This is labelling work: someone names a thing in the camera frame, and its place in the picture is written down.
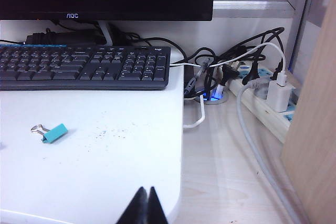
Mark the white power strip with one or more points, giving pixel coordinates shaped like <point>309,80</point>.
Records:
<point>262,108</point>

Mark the light wood panel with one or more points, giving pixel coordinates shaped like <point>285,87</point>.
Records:
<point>315,129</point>

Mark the black power plug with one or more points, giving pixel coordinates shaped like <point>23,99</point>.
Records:
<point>250,74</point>

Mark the white desk riser platform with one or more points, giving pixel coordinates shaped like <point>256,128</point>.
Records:
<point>92,142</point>

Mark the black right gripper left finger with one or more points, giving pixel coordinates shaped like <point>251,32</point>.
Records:
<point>136,213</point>

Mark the round desk grommet blue light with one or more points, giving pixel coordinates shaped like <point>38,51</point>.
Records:
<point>220,100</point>

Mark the silver monitor stand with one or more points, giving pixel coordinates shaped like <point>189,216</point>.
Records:
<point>106,35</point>

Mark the white USB charger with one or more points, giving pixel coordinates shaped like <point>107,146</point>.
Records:
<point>278,95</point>

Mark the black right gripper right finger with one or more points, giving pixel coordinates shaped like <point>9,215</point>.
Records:
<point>156,213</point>

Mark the teal binder clip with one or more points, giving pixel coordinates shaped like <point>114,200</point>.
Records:
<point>55,132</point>

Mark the black computer keyboard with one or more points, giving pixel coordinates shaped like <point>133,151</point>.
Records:
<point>78,72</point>

